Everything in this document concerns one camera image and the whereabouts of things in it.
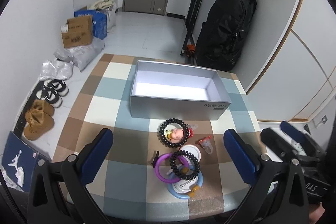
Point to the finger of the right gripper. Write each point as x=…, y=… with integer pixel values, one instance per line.
x=294, y=133

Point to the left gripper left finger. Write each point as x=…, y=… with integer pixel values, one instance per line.
x=59, y=191

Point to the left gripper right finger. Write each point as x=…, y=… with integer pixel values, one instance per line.
x=277, y=191

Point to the red clear hair clip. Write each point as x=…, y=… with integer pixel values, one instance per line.
x=205, y=143

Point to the white round badge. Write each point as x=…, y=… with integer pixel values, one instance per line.
x=193, y=150

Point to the small red clear charm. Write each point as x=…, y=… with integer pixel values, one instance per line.
x=191, y=129

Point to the pink doll figure charm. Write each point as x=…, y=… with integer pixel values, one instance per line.
x=175, y=135

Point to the right hand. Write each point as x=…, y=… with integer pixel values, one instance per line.
x=317, y=214

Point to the blue jordan shoe box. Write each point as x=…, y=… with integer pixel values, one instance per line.
x=19, y=161

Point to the tan boot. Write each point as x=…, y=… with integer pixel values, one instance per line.
x=43, y=106
x=38, y=123

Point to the black shoe mat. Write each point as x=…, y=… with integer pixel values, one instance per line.
x=21, y=121

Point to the black white sneaker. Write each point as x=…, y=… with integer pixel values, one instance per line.
x=50, y=96
x=57, y=85

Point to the checkered table cloth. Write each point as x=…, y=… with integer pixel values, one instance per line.
x=126, y=185

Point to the silver plastic bag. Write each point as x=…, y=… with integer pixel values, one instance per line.
x=56, y=70

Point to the black backpack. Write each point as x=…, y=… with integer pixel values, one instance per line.
x=223, y=34

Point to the orange black glove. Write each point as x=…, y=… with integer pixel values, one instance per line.
x=190, y=50

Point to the grey plastic parcel bag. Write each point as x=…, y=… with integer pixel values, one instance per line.
x=81, y=56

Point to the grey cardboard box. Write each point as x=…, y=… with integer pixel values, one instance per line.
x=165, y=90

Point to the brown cardboard box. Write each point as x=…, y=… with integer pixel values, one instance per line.
x=77, y=31

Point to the blue cardboard box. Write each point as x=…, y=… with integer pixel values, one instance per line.
x=99, y=22

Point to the beige tote bag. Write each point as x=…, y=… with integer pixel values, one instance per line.
x=107, y=7

